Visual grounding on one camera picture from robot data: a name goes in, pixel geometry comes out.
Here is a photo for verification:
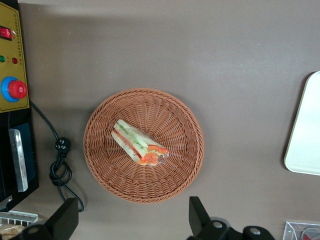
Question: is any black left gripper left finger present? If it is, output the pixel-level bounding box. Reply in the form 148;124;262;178
14;197;80;240

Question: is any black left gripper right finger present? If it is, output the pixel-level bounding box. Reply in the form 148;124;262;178
187;196;227;240

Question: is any plastic-wrapped sandwich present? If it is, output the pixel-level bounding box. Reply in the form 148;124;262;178
110;119;170;167

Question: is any round brown wicker basket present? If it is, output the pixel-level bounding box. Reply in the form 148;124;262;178
83;87;205;204

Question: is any beige plastic tray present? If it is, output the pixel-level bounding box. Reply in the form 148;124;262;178
283;70;320;175

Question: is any rice cracker snack bag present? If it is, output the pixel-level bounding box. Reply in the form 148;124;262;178
0;223;27;240

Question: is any black appliance with yellow panel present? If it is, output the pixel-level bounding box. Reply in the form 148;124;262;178
0;0;40;213

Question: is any clear acrylic bottle rack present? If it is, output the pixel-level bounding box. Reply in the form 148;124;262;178
283;220;320;240

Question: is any red emergency stop button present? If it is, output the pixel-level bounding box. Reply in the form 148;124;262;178
0;76;28;103

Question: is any white wire rack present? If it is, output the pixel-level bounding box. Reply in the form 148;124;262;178
0;209;40;227

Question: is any metal bar handle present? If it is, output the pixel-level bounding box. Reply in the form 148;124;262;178
8;128;29;193

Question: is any black power cable with plug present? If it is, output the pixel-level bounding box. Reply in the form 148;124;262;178
29;100;85;213

